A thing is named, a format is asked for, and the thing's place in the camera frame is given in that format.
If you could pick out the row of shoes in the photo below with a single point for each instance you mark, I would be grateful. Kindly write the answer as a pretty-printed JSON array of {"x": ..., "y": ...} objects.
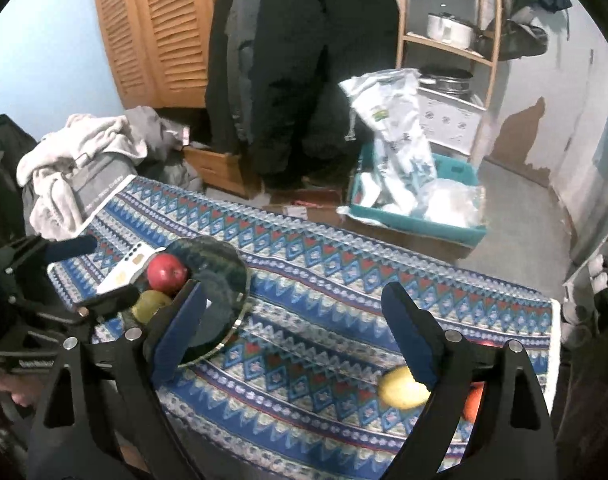
[{"x": 601, "y": 280}]

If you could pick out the teal box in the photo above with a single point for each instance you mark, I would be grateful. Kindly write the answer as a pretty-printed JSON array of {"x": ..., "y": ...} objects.
[{"x": 409, "y": 227}]

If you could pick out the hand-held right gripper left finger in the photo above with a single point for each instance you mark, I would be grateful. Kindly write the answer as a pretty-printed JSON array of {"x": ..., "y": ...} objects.
[{"x": 181, "y": 332}]

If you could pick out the wooden louvered door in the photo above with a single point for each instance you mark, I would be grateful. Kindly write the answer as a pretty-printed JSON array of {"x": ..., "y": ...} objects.
[{"x": 153, "y": 35}]

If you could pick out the white card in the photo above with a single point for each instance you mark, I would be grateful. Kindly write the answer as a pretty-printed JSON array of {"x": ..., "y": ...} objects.
[{"x": 128, "y": 265}]

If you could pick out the white printed plastic bag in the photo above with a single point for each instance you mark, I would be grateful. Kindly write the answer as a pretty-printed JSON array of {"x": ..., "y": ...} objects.
[{"x": 391, "y": 125}]

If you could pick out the green apple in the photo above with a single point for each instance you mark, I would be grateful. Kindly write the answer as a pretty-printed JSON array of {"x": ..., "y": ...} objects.
[{"x": 151, "y": 306}]

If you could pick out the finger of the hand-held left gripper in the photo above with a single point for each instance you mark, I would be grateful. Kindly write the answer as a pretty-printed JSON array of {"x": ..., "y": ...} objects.
[
  {"x": 113, "y": 301},
  {"x": 73, "y": 248}
]

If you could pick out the dark steamer pot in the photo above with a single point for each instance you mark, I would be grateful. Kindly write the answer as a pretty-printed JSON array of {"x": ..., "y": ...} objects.
[{"x": 446, "y": 80}]

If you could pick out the yellow lemon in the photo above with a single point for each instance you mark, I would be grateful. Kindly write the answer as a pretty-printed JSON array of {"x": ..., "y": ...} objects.
[{"x": 399, "y": 390}]

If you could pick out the black bag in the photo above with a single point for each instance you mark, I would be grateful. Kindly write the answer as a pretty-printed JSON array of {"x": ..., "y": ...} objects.
[{"x": 3, "y": 160}]

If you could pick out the dark grey hanging jacket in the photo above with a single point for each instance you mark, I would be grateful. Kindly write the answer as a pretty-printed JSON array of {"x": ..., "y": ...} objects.
[{"x": 238, "y": 70}]

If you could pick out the large orange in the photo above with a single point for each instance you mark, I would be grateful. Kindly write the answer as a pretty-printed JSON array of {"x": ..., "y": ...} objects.
[{"x": 473, "y": 402}]

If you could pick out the dark glass plate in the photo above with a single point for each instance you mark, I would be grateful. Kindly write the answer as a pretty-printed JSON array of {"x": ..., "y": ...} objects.
[{"x": 218, "y": 280}]

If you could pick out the grey printed bag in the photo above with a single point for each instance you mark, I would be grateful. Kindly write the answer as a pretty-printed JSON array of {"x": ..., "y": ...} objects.
[{"x": 101, "y": 185}]

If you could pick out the wooden drawer box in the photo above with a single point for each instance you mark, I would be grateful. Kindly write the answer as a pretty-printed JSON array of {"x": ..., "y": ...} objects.
[{"x": 218, "y": 167}]

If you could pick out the shoe rack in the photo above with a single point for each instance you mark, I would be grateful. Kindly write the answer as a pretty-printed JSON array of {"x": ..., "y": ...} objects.
[{"x": 584, "y": 280}]

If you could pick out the blue patterned tablecloth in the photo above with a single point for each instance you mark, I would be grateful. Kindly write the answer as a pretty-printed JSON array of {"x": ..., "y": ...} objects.
[{"x": 309, "y": 270}]

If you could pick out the grey cloth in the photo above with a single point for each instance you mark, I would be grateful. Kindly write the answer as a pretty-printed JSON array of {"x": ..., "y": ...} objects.
[{"x": 158, "y": 135}]

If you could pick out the pile of clothes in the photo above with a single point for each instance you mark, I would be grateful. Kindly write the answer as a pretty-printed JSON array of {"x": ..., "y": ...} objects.
[{"x": 78, "y": 145}]

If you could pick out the dark hanging clothes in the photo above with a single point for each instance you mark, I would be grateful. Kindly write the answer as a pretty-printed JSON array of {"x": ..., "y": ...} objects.
[{"x": 529, "y": 35}]

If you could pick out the large red apple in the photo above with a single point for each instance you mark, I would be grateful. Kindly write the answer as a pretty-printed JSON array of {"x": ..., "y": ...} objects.
[{"x": 166, "y": 270}]

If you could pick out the clear plastic bag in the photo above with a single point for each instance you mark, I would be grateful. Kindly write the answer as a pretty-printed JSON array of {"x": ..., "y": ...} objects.
[{"x": 454, "y": 202}]

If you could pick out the person's left hand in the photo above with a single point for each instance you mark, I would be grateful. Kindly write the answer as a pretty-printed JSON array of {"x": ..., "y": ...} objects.
[{"x": 6, "y": 390}]

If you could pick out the metal pot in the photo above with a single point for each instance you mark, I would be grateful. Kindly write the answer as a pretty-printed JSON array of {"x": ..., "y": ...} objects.
[{"x": 449, "y": 30}]

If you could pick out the black hanging coat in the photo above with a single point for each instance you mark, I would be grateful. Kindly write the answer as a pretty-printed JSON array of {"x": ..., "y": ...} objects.
[{"x": 334, "y": 60}]

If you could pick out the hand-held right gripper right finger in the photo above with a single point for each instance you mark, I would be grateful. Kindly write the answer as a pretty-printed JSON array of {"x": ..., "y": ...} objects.
[{"x": 409, "y": 340}]

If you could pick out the wooden shelf rack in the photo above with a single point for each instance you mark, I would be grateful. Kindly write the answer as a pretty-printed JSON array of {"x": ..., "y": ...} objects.
[{"x": 491, "y": 60}]

